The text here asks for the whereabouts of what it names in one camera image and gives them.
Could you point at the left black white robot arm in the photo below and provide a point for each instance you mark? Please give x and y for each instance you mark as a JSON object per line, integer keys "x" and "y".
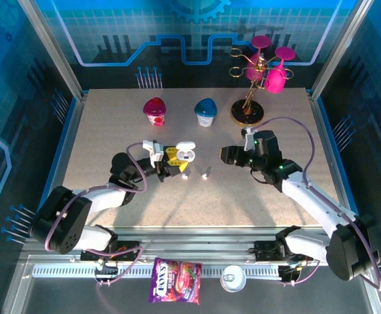
{"x": 102, "y": 199}

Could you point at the pink lid yogurt cup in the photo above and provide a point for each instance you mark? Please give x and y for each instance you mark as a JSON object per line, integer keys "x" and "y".
{"x": 155, "y": 112}

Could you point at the blue lid yogurt cup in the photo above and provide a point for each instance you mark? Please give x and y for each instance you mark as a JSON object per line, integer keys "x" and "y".
{"x": 206, "y": 114}

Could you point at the pink wine glass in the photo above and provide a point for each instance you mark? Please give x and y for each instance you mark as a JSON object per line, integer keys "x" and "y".
{"x": 275, "y": 81}
{"x": 254, "y": 70}

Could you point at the left black adapter box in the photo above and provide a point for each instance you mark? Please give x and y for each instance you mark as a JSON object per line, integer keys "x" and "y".
{"x": 106, "y": 271}

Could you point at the black adapter box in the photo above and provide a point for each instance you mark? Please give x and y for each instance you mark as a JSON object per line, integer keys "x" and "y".
{"x": 106, "y": 271}
{"x": 288, "y": 273}

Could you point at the purple candy bag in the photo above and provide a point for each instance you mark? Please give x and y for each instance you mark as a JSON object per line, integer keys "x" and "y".
{"x": 174, "y": 281}

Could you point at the silver drink can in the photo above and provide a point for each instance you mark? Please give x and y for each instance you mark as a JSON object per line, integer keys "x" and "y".
{"x": 232, "y": 278}

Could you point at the right black adapter box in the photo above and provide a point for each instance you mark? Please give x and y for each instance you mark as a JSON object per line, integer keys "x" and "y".
{"x": 288, "y": 273}

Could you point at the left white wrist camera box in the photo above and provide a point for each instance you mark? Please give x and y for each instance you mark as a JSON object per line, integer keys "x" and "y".
{"x": 154, "y": 150}

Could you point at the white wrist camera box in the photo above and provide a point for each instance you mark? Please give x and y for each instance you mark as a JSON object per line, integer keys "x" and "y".
{"x": 248, "y": 139}
{"x": 154, "y": 150}

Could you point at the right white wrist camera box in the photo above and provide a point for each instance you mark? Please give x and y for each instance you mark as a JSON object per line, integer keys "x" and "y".
{"x": 248, "y": 139}

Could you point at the aluminium frame beam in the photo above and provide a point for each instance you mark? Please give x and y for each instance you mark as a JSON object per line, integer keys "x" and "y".
{"x": 193, "y": 243}

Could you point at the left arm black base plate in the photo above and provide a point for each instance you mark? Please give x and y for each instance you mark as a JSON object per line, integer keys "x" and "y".
{"x": 126, "y": 252}

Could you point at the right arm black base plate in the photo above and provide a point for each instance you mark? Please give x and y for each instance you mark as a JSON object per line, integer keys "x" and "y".
{"x": 263, "y": 250}

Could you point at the right aluminium frame post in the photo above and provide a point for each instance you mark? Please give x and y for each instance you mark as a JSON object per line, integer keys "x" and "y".
{"x": 338, "y": 49}

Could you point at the aluminium frame post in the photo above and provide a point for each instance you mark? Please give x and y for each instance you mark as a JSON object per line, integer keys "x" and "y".
{"x": 338, "y": 49}
{"x": 51, "y": 49}

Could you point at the left aluminium frame post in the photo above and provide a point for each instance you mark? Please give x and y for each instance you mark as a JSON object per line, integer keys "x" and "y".
{"x": 51, "y": 49}

